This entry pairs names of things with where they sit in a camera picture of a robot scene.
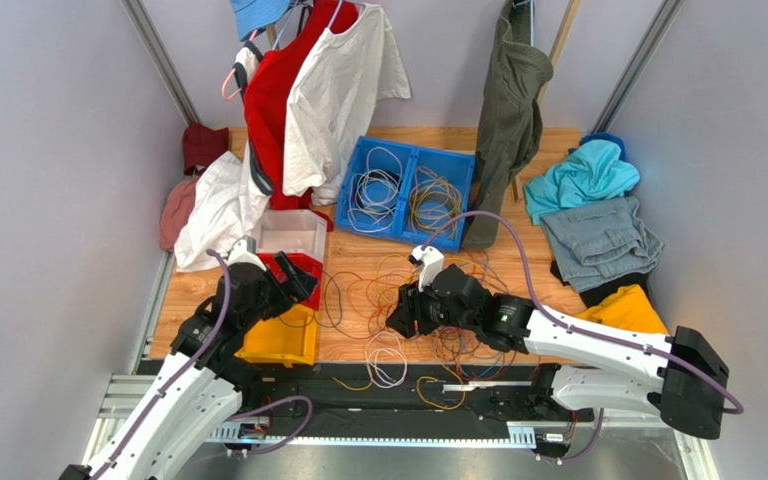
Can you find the white cable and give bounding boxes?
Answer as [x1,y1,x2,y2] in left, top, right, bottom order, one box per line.
[345,146,407,236]

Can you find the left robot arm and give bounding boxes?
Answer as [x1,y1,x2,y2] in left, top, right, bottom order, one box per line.
[60,241,318,479]

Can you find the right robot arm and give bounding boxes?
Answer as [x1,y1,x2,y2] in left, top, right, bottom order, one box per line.
[386,265,737,440]

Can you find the red storage bin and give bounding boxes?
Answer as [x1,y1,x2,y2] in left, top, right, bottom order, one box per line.
[257,253,322,311]

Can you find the yellow storage bin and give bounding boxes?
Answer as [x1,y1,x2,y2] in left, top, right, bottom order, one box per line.
[235,305,319,368]

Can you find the white storage bin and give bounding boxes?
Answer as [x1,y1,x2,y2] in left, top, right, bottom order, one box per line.
[250,210,328,263]

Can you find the white cloth on floor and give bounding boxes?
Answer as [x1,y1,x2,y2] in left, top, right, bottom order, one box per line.
[174,145,273,273]

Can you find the blue divided bin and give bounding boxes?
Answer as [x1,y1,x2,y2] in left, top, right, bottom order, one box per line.
[335,137,476,252]

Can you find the maroon cloth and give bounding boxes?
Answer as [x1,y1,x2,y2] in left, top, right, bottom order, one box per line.
[182,123,230,176]

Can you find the light blue jeans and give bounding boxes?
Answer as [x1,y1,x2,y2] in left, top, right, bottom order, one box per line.
[540,196,664,293]

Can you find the red t-shirt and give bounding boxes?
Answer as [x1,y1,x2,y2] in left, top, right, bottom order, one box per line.
[244,1,359,210]

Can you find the white t-shirt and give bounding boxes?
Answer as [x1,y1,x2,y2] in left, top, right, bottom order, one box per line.
[281,2,412,205]

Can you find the olive green garment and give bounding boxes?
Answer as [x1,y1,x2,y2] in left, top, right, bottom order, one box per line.
[468,1,554,215]

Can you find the yellow cloth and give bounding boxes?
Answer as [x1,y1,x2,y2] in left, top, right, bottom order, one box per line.
[576,285,669,335]

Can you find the teal cloth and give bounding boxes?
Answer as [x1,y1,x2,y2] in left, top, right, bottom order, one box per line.
[524,141,640,225]

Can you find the dark blue cloth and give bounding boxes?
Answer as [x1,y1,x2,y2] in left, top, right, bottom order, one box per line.
[568,132,627,161]

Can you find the blue hat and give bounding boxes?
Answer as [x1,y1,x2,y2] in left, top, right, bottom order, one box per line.
[229,0,298,41]

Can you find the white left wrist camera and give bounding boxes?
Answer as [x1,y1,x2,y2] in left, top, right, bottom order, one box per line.
[226,236,266,271]

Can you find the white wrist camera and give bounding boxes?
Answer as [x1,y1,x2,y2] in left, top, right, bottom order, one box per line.
[226,236,266,271]
[408,245,444,292]

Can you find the pink cable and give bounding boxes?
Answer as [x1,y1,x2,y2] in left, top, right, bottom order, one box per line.
[363,256,525,381]

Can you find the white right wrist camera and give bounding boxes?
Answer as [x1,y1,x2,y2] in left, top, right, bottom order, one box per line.
[408,245,444,292]

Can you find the orange cable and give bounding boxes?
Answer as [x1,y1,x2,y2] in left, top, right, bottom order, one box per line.
[277,256,525,384]

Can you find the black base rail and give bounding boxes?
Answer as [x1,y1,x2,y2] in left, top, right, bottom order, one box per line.
[97,359,705,449]

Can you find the purple right arm hose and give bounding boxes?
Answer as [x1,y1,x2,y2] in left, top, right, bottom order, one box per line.
[421,210,746,465]

